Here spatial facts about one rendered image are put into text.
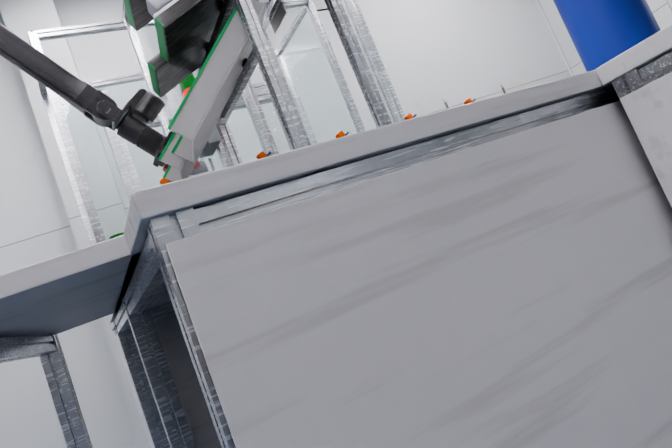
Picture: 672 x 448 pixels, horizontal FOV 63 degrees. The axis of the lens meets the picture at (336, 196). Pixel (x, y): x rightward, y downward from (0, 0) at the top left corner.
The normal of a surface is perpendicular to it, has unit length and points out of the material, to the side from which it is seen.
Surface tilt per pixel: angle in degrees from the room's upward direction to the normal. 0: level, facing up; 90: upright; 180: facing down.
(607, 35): 90
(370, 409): 90
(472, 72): 90
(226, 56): 90
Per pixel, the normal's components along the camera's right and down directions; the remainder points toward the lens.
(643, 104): -0.85, 0.27
